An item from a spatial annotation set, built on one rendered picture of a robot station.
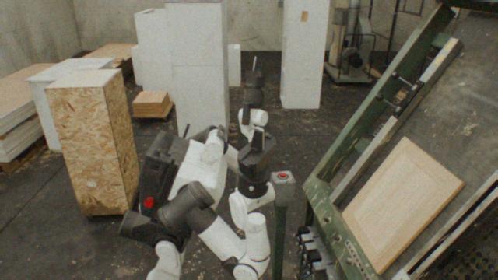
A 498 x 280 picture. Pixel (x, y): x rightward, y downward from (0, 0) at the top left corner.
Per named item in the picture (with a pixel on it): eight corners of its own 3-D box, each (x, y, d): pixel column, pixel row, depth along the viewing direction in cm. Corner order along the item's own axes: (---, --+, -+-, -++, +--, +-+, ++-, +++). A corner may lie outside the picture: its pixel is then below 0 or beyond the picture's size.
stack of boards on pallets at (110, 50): (111, 61, 811) (108, 43, 790) (152, 61, 811) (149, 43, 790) (62, 93, 593) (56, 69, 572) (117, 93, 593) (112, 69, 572)
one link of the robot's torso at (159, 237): (146, 253, 134) (153, 233, 129) (155, 230, 146) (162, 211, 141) (176, 262, 136) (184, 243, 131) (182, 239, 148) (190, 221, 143)
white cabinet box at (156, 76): (157, 89, 614) (152, 50, 580) (187, 89, 614) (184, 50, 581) (145, 104, 542) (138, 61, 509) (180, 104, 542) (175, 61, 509)
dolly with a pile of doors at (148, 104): (144, 108, 525) (141, 90, 511) (175, 108, 525) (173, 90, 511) (131, 124, 471) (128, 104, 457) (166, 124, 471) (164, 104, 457)
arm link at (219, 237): (236, 292, 103) (189, 242, 101) (250, 261, 114) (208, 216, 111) (261, 282, 97) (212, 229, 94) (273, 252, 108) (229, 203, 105)
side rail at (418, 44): (326, 177, 197) (312, 171, 194) (448, 12, 161) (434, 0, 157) (329, 183, 192) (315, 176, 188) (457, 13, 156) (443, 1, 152)
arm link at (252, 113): (271, 99, 142) (268, 125, 145) (250, 96, 148) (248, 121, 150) (257, 100, 133) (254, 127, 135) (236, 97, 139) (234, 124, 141)
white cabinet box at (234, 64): (212, 79, 669) (211, 43, 636) (240, 79, 669) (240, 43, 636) (210, 85, 629) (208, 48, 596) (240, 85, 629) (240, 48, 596)
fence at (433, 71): (334, 199, 173) (328, 197, 172) (456, 42, 142) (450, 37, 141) (338, 205, 169) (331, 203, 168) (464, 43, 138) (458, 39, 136)
